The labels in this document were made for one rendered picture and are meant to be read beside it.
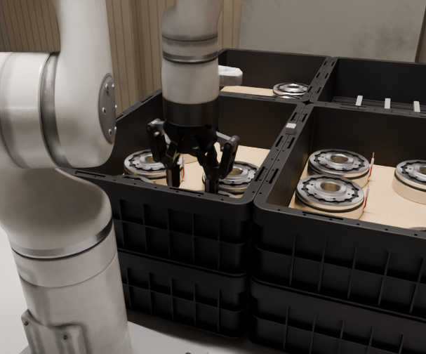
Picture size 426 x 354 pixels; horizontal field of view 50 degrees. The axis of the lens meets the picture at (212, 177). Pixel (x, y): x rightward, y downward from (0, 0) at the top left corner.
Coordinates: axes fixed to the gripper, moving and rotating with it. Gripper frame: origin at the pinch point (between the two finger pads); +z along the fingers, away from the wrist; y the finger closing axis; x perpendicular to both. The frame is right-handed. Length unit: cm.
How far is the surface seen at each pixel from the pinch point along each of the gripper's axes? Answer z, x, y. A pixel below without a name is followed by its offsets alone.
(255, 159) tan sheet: 5.8, 22.0, 1.5
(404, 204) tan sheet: 4.8, 17.4, 28.7
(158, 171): 2.2, 4.5, -8.9
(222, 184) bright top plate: 2.3, 5.7, 2.2
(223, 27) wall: 31, 226, -102
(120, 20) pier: 31, 213, -174
